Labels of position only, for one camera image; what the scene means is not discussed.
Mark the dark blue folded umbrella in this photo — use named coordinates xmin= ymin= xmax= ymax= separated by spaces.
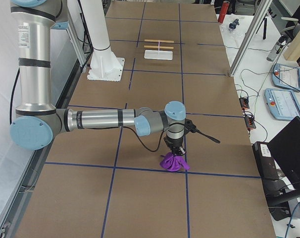
xmin=229 ymin=18 xmax=240 ymax=30

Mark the blue teach pendant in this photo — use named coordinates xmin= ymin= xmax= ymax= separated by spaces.
xmin=272 ymin=63 xmax=300 ymax=92
xmin=264 ymin=88 xmax=300 ymax=121

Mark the black monitor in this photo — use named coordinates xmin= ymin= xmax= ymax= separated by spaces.
xmin=267 ymin=116 xmax=300 ymax=186

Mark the near blue teach pendant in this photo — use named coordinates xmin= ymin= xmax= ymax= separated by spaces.
xmin=264 ymin=88 xmax=300 ymax=121

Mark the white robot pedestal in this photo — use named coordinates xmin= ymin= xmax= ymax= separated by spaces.
xmin=80 ymin=0 xmax=125 ymax=82

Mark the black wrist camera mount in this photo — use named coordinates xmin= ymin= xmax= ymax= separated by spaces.
xmin=184 ymin=119 xmax=198 ymax=135

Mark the orange black connector block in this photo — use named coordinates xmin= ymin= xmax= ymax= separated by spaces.
xmin=239 ymin=97 xmax=250 ymax=111

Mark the aluminium frame post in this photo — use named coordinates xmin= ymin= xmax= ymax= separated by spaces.
xmin=229 ymin=0 xmax=272 ymax=77

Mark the white towel rack base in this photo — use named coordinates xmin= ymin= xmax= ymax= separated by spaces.
xmin=144 ymin=50 xmax=173 ymax=60

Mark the wooden rack rod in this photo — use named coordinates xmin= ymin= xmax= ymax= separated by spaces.
xmin=144 ymin=39 xmax=175 ymax=44
xmin=144 ymin=45 xmax=174 ymax=50

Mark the red cylinder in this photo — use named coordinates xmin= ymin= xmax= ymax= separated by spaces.
xmin=218 ymin=0 xmax=230 ymax=24

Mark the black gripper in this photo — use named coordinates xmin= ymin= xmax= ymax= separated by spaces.
xmin=164 ymin=136 xmax=185 ymax=156

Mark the front wooden rack rod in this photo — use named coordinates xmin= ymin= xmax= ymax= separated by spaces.
xmin=144 ymin=45 xmax=174 ymax=50

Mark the far blue teach pendant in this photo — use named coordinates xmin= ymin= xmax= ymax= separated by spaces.
xmin=272 ymin=63 xmax=300 ymax=92

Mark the grey water bottle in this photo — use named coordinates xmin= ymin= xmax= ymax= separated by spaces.
xmin=266 ymin=35 xmax=289 ymax=61

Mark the rear wooden rack rod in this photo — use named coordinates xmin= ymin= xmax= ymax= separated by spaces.
xmin=144 ymin=39 xmax=175 ymax=44

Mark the purple towel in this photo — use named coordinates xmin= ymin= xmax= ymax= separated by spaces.
xmin=160 ymin=152 xmax=190 ymax=172

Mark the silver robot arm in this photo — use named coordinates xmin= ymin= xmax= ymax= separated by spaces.
xmin=10 ymin=0 xmax=186 ymax=156

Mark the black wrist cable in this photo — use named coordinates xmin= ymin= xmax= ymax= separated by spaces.
xmin=120 ymin=121 xmax=221 ymax=152

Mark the black computer box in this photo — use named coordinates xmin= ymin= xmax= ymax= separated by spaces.
xmin=252 ymin=141 xmax=281 ymax=181

